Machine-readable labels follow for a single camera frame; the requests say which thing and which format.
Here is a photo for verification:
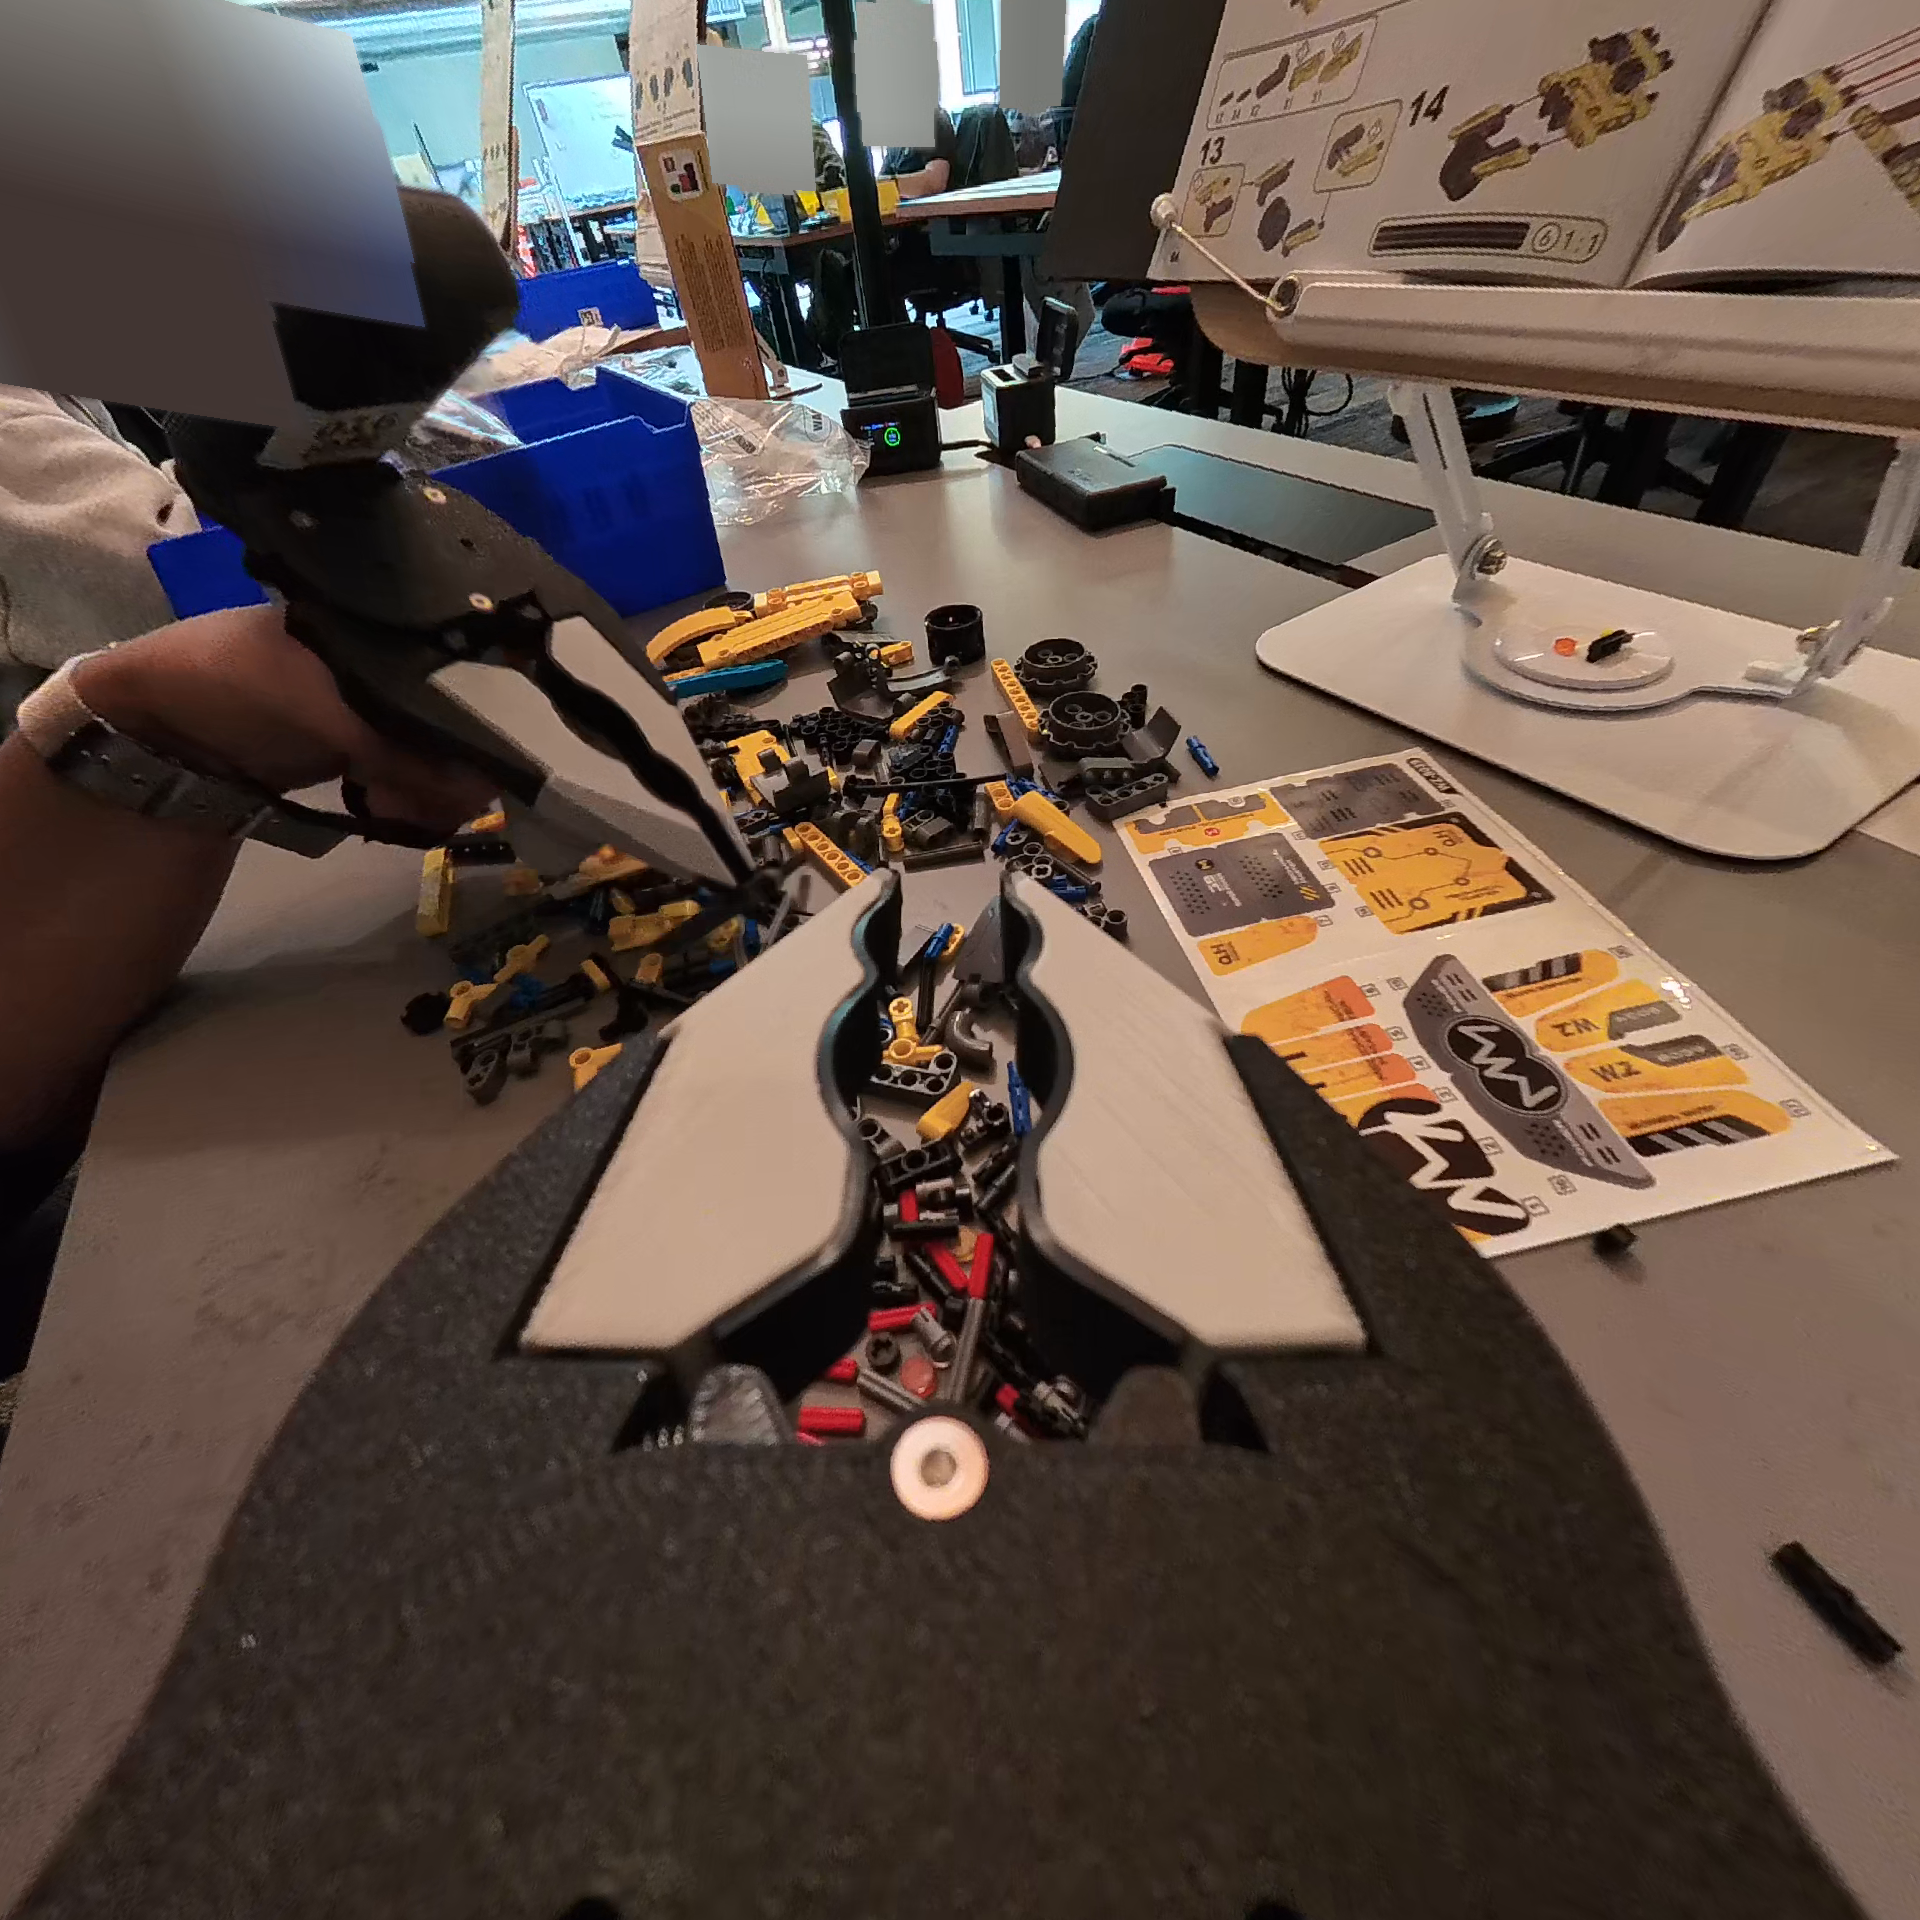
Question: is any black pole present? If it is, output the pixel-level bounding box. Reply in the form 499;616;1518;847
816;0;891;337

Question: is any tall cardboard box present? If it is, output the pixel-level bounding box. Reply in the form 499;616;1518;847
631;0;772;403

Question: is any yellow curved toy panel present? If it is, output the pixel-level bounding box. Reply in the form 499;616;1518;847
647;594;795;671

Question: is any dark partition panel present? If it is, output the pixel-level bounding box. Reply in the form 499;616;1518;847
1039;0;1235;287

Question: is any person's left forearm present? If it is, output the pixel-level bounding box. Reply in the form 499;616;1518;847
0;717;271;1173

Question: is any black toy axle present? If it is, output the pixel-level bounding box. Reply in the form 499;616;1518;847
1770;1541;1905;1670

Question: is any pile of toy building pieces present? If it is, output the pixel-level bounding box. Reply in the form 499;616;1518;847
403;571;1220;1445

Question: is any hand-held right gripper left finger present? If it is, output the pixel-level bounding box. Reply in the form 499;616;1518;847
515;867;907;1399

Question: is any blue plastic bin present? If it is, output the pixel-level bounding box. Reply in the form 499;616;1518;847
149;365;729;624
509;262;663;348

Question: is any black docking box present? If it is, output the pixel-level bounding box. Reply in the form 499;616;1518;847
1017;433;1175;532

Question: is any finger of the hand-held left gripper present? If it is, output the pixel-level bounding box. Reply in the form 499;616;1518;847
426;649;758;895
552;608;785;905

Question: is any open instruction booklet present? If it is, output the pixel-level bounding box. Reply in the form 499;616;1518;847
1145;0;1920;294

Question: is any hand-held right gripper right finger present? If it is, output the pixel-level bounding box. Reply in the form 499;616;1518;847
998;867;1372;1412

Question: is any black white charger box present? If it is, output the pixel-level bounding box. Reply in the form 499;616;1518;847
980;356;1082;451

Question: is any yellow toy panel with holes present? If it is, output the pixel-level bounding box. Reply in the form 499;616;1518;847
755;571;890;632

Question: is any white book stand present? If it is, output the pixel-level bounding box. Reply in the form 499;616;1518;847
1162;195;1920;864

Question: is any grey wrist strap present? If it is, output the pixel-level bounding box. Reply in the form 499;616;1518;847
18;657;352;860

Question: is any person's left hand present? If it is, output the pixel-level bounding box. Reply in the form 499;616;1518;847
73;600;518;850

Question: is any black table cable cover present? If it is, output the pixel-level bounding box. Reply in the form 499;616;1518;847
1101;441;1437;577

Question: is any black charger with green light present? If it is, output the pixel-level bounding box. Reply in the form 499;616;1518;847
837;324;945;478

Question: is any yellow grey sticker sheet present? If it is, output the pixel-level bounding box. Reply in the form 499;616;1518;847
1118;748;1896;1259

